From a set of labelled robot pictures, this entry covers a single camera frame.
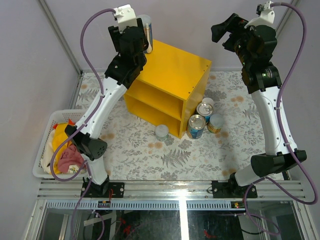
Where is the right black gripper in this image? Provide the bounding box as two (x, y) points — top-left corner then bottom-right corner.
(210, 13), (255, 67)

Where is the tall can with white spoon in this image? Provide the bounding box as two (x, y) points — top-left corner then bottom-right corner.
(136, 14), (153, 54)

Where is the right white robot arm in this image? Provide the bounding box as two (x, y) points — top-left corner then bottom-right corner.
(211, 13), (307, 198)

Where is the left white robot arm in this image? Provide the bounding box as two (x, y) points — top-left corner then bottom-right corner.
(65, 18), (149, 198)

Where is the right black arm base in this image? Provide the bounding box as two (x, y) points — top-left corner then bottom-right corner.
(211, 172), (260, 199)

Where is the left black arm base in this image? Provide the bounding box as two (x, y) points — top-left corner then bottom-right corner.
(81, 177), (125, 199)

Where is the yellow wooden shelf cabinet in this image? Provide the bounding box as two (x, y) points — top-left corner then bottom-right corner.
(124, 40), (212, 138)

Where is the small yellow can white lid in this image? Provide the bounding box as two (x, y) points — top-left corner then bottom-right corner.
(201, 97), (214, 107)

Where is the rear silver pull-tab can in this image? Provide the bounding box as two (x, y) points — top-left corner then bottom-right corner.
(195, 102), (213, 123)

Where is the wide yellow can clear lid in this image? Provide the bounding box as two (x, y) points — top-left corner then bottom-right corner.
(207, 113), (225, 134)

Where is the blue can silver pull-tab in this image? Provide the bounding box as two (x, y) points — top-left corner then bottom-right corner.
(186, 114), (206, 139)

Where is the short grey can clear lid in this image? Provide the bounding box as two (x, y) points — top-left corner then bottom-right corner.
(155, 124), (169, 142)

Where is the white plastic laundry basket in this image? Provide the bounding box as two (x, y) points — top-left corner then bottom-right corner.
(32, 109), (102, 180)

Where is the yellow cloth in basket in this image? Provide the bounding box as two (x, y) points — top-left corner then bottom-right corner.
(51, 120), (76, 174)

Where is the pink cloth in basket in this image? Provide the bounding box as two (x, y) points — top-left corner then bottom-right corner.
(57, 144), (84, 174)

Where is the white cloth in basket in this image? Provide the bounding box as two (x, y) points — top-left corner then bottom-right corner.
(40, 129), (59, 174)

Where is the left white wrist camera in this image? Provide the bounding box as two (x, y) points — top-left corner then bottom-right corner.
(113, 4), (138, 34)

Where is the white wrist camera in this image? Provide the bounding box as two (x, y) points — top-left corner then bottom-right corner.
(244, 0), (275, 29)
(113, 4), (138, 34)

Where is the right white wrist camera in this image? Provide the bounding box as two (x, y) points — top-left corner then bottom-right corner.
(244, 0), (275, 29)

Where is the aluminium front rail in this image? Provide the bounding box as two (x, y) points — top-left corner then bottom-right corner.
(37, 180), (308, 211)

